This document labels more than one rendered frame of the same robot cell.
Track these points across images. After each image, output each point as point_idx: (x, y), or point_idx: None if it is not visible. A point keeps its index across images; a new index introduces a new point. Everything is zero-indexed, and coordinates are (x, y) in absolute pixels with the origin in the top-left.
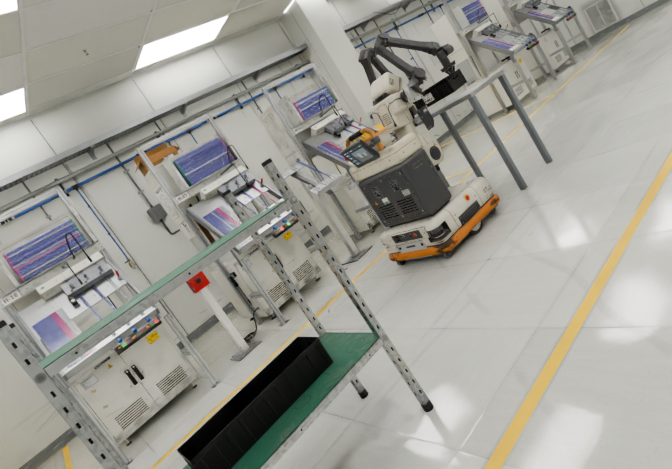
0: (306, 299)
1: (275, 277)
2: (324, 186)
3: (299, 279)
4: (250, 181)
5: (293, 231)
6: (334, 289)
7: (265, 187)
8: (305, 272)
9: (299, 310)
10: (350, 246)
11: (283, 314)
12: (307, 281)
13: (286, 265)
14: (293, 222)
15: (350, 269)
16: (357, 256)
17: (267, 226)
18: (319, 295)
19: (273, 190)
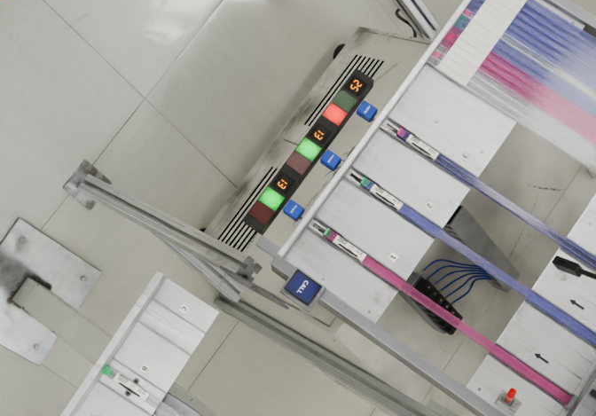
0: (223, 66)
1: (357, 127)
2: (129, 318)
3: (268, 176)
4: (578, 402)
5: (313, 311)
6: (97, 0)
7: (486, 399)
8: (247, 209)
9: None
10: (49, 293)
11: (306, 36)
12: (238, 189)
13: (323, 184)
14: (286, 161)
15: (43, 148)
16: (22, 266)
17: (405, 113)
18: (165, 27)
19: (434, 370)
